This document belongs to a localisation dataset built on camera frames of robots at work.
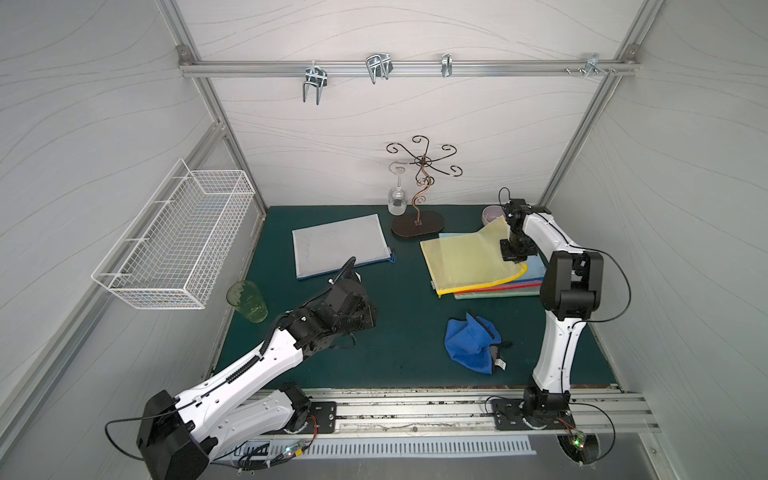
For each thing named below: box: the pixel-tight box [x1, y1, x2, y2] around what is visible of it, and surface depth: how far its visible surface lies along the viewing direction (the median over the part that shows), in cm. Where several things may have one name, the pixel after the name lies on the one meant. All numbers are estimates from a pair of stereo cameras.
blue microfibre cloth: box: [444, 312, 507, 375], surface depth 83 cm
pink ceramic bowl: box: [481, 205, 506, 225], surface depth 113 cm
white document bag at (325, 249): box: [292, 213, 392, 279], surface depth 114 cm
